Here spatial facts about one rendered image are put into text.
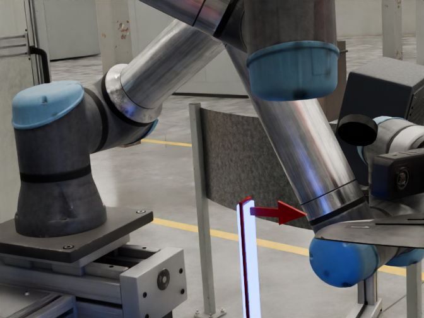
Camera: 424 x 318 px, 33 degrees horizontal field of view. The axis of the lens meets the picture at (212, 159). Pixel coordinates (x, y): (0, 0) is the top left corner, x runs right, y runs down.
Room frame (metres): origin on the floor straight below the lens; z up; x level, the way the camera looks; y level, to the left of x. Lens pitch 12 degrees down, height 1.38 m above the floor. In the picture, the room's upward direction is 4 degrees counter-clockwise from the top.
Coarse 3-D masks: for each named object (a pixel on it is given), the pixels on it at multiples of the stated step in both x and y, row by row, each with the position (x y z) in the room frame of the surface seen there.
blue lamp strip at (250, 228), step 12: (252, 204) 0.70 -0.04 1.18; (252, 216) 0.70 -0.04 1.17; (252, 228) 0.69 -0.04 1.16; (252, 240) 0.69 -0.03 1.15; (252, 252) 0.69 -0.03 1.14; (252, 264) 0.69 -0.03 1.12; (252, 276) 0.69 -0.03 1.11; (252, 288) 0.69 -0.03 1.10; (252, 300) 0.68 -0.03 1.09; (252, 312) 0.68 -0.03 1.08
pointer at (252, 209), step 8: (256, 208) 0.69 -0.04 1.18; (264, 208) 0.68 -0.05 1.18; (272, 208) 0.68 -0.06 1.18; (280, 208) 0.68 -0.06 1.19; (288, 208) 0.67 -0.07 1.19; (272, 216) 0.68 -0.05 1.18; (280, 216) 0.68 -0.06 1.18; (288, 216) 0.67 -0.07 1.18; (296, 216) 0.67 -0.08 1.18; (280, 224) 0.68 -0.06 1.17
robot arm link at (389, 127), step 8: (376, 120) 0.97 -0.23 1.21; (384, 120) 0.95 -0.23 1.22; (392, 120) 0.95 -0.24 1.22; (400, 120) 0.94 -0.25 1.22; (384, 128) 0.93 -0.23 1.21; (392, 128) 0.91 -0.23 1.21; (400, 128) 0.90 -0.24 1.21; (384, 136) 0.91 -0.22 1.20; (392, 136) 0.89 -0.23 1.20; (376, 144) 0.92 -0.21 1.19; (384, 144) 0.90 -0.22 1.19; (360, 152) 0.97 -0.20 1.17; (368, 152) 0.94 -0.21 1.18; (376, 152) 0.92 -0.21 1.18; (384, 152) 0.90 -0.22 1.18; (368, 160) 0.94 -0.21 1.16; (368, 168) 0.95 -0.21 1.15; (368, 176) 0.95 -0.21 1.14
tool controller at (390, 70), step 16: (368, 64) 1.32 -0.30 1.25; (384, 64) 1.35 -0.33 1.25; (400, 64) 1.38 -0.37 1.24; (416, 64) 1.42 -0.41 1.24; (352, 80) 1.22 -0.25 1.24; (368, 80) 1.21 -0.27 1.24; (384, 80) 1.20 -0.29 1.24; (400, 80) 1.21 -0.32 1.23; (416, 80) 1.24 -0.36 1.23; (352, 96) 1.22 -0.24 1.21; (368, 96) 1.21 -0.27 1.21; (384, 96) 1.20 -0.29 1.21; (400, 96) 1.19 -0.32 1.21; (416, 96) 1.23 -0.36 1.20; (352, 112) 1.22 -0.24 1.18; (368, 112) 1.21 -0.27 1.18; (384, 112) 1.20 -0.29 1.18; (400, 112) 1.19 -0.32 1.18; (416, 112) 1.28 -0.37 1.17; (336, 128) 1.24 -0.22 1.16; (352, 160) 1.22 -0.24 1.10
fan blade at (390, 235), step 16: (336, 224) 0.64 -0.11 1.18; (352, 224) 0.63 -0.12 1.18; (368, 224) 0.62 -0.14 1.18; (384, 224) 0.62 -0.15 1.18; (400, 224) 0.61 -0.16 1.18; (416, 224) 0.60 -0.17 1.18; (336, 240) 0.55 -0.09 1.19; (352, 240) 0.56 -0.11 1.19; (368, 240) 0.56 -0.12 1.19; (384, 240) 0.56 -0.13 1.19; (400, 240) 0.56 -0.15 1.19; (416, 240) 0.55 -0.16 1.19
